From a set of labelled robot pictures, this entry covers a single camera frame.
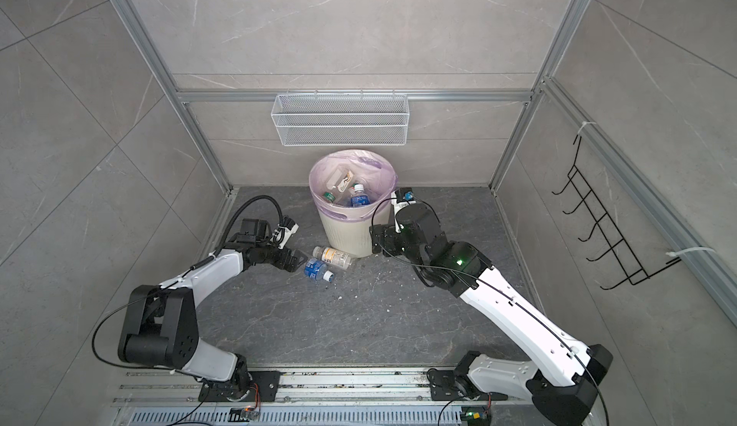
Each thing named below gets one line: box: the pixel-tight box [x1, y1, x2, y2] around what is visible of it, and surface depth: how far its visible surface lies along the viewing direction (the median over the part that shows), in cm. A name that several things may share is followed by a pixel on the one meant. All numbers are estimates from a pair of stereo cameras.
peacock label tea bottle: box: [326, 168, 355, 193], surface depth 94 cm
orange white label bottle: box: [312, 245, 353, 270], surface depth 95 cm
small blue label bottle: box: [303, 258, 335, 284], surface depth 92 cm
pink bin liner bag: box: [309, 149, 399, 222], surface depth 92 cm
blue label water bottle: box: [349, 184, 372, 208], surface depth 90 cm
